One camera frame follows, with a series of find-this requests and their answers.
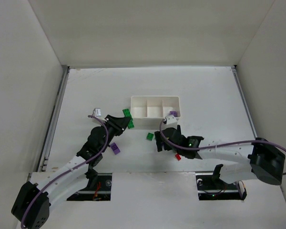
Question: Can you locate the short green lego plate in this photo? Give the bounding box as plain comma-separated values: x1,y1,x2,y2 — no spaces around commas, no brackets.
128,120,134,129

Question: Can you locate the long green lego plate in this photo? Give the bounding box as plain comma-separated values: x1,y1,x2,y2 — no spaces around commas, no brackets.
122,108,133,121

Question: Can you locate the large purple arch lego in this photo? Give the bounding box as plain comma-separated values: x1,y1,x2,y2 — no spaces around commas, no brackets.
110,143,121,155

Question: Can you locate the small purple curved lego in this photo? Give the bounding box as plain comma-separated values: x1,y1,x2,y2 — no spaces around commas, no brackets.
169,111,178,117

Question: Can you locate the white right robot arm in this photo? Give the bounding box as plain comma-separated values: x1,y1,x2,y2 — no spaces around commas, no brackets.
154,125,286,186

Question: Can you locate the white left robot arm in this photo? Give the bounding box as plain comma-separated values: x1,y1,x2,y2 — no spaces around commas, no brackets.
11,115,131,229

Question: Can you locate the green square lego left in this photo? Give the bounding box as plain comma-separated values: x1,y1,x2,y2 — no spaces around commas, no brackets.
146,133,154,141

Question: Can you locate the small red lego lower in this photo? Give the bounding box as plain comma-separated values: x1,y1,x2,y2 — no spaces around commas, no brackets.
174,154,181,161

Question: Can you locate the white divided plastic container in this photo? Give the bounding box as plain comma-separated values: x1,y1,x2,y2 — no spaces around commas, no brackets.
130,95,181,130

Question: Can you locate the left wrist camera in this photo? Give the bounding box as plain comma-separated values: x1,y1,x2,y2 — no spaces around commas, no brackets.
91,108,104,122

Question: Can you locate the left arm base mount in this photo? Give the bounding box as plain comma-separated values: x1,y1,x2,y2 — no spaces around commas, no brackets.
67,173,112,201

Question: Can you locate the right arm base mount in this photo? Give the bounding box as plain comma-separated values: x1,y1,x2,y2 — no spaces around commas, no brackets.
195,164,247,201

